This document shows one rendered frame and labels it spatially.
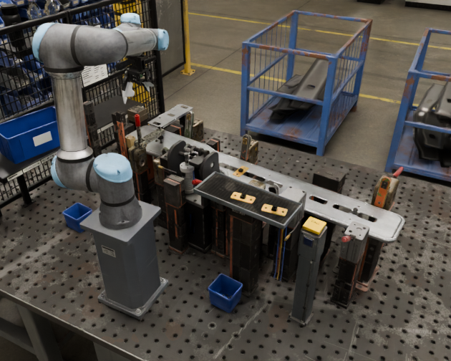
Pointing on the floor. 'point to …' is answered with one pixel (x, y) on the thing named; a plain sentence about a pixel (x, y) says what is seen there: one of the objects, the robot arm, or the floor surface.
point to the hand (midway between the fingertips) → (135, 97)
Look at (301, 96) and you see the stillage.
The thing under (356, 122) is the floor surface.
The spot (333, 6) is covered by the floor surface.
